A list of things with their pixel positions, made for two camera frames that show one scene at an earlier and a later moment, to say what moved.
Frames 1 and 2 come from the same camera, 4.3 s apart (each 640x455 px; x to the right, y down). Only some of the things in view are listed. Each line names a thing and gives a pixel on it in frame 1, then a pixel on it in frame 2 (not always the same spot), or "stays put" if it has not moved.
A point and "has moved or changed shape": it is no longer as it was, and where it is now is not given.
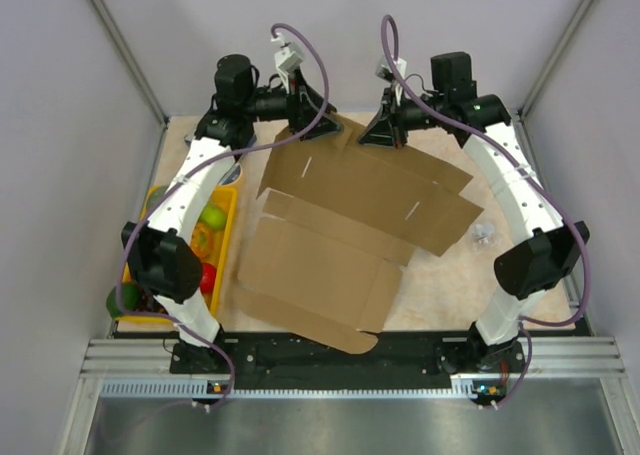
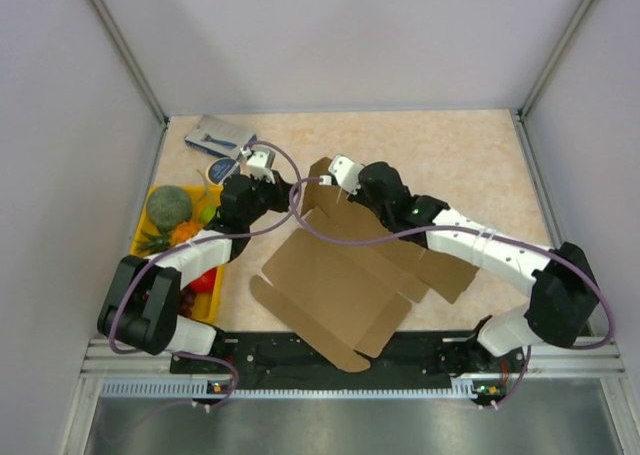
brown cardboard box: [323, 258] has moved or changed shape
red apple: [208, 278] stays put
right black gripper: [380, 131] -> [358, 199]
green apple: [214, 216] stays put
